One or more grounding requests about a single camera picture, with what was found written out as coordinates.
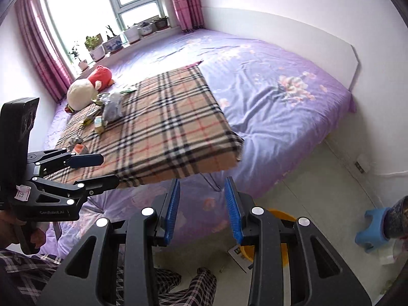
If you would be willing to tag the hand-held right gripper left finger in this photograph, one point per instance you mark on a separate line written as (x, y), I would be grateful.
(172, 210)

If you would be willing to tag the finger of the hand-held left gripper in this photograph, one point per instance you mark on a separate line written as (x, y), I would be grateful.
(98, 185)
(86, 160)

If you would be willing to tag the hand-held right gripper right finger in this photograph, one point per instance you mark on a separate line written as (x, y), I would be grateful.
(234, 210)

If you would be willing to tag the small red and white box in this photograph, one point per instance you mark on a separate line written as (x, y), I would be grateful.
(79, 149)

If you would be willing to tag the yellow plastic bin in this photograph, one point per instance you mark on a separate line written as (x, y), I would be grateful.
(245, 252)

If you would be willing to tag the person's left hand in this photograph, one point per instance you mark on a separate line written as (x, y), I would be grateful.
(7, 232)

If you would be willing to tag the grey crumpled wrapper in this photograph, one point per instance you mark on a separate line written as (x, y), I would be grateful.
(75, 138)

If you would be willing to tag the small white green bottle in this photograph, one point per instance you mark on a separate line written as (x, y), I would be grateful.
(99, 124)

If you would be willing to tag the white paper card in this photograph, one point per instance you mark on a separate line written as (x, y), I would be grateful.
(240, 256)

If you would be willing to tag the crumpled silver bag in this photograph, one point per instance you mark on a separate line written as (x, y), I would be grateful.
(113, 106)

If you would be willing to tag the crumpled green wrapper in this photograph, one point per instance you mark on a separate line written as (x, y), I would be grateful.
(102, 98)

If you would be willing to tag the red and cream plush toy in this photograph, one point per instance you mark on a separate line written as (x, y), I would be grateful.
(81, 92)

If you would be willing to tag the person's plaid pajama legs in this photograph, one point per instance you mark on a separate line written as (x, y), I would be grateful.
(191, 290)

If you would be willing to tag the flat green packet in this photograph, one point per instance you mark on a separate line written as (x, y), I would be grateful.
(129, 90)

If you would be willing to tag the tan plaid blanket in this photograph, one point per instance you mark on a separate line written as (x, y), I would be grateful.
(165, 127)

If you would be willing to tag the pink curtain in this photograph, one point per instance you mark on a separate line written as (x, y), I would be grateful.
(185, 0)
(41, 57)

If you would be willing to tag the purple floral bed sheet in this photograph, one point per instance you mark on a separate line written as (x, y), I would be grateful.
(271, 111)

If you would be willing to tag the row of potted plants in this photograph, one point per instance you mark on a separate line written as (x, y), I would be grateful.
(95, 52)

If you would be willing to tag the blue plastic stool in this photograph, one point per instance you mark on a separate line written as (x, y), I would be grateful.
(369, 229)

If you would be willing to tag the large window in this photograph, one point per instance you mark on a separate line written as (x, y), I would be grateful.
(79, 12)

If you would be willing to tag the clear plastic bag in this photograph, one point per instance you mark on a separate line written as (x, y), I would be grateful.
(392, 251)

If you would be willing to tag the dark patterned flower pot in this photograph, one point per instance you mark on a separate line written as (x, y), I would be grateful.
(398, 216)

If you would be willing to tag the white headboard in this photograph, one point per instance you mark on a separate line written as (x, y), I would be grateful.
(287, 38)

